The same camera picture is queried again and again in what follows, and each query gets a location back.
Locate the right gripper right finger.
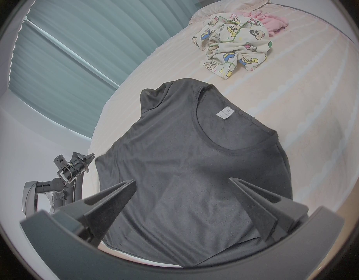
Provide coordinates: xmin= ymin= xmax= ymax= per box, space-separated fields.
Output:
xmin=228 ymin=177 xmax=310 ymax=243

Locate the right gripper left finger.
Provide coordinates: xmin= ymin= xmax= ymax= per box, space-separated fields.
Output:
xmin=55 ymin=180 xmax=137 ymax=248

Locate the black T-shirt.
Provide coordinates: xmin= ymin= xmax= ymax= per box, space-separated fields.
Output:
xmin=95 ymin=78 xmax=294 ymax=268

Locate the bed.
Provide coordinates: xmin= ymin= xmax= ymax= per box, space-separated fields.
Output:
xmin=87 ymin=0 xmax=359 ymax=269

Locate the blue-green curtain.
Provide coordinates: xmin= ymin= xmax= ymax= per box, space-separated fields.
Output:
xmin=27 ymin=0 xmax=210 ymax=87
xmin=8 ymin=19 xmax=119 ymax=141

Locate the white printed pyjama top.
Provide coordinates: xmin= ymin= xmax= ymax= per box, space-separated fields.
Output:
xmin=192 ymin=13 xmax=273 ymax=80

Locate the pink garment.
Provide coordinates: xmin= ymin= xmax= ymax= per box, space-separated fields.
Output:
xmin=235 ymin=10 xmax=289 ymax=37

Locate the cream pillow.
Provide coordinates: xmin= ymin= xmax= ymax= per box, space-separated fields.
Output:
xmin=189 ymin=0 xmax=272 ymax=25

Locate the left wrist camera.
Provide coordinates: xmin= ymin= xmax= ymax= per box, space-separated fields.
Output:
xmin=53 ymin=155 xmax=67 ymax=170

